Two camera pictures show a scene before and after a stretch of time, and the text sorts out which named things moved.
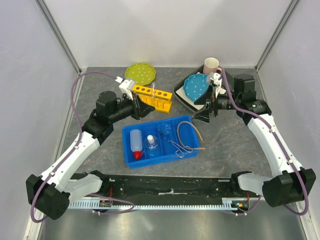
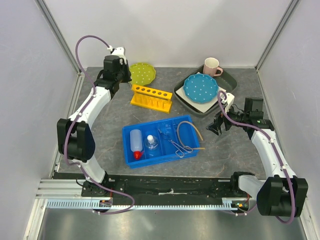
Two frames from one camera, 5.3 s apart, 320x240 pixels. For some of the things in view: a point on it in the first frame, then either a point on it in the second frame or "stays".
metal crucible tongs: x=180 y=152 stays
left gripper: x=144 y=108 -> x=124 y=64
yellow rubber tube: x=178 y=134 stays
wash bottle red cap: x=136 y=143 stays
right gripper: x=206 y=95 -> x=218 y=120
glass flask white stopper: x=151 y=142 stays
